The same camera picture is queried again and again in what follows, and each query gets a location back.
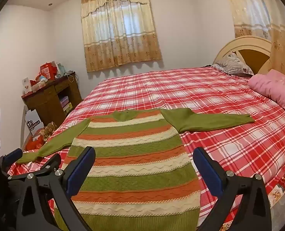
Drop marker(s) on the wide beige floral curtain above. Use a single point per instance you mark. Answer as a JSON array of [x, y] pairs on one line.
[[118, 41]]

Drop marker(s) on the red plaid bed sheet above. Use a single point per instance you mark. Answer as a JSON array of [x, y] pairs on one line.
[[205, 96]]

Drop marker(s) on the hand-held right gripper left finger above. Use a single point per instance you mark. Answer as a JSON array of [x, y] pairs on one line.
[[81, 170]]

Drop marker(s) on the narrow beige floral curtain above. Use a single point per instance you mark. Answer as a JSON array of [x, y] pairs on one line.
[[250, 12]]

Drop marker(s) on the white printed paper bag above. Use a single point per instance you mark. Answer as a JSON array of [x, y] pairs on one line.
[[33, 122]]

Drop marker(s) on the red plastic bag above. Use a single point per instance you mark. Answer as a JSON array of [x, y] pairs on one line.
[[34, 143]]

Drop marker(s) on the white greeting card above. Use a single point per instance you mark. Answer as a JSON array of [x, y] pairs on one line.
[[26, 85]]

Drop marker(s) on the grey floral pillow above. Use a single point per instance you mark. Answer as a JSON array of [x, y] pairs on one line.
[[231, 63]]

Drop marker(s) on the brown wooden desk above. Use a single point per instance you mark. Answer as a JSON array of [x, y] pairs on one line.
[[46, 101]]

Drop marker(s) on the floral gift bag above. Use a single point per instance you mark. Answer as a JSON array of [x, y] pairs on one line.
[[48, 130]]

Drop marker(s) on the red gift box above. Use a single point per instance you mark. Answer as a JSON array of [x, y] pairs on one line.
[[47, 71]]

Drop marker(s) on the red white packet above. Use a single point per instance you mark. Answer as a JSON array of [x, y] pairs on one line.
[[36, 79]]

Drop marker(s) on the pink quilt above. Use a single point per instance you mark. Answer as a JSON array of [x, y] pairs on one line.
[[274, 86]]

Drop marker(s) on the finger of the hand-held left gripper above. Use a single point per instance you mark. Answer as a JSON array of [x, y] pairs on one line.
[[51, 161], [12, 154]]

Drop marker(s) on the stack of books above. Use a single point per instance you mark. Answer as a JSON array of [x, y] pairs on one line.
[[66, 104]]

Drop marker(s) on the green orange striped knit sweater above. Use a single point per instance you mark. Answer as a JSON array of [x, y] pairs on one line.
[[137, 149]]

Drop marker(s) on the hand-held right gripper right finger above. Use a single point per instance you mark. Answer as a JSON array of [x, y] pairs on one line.
[[208, 170]]

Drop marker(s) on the white leaning board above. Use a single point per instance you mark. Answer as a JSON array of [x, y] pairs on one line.
[[24, 125]]

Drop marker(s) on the cream wooden headboard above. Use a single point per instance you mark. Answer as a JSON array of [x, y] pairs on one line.
[[243, 43]]

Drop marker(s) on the floral bed skirt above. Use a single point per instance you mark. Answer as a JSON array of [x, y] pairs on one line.
[[282, 185]]

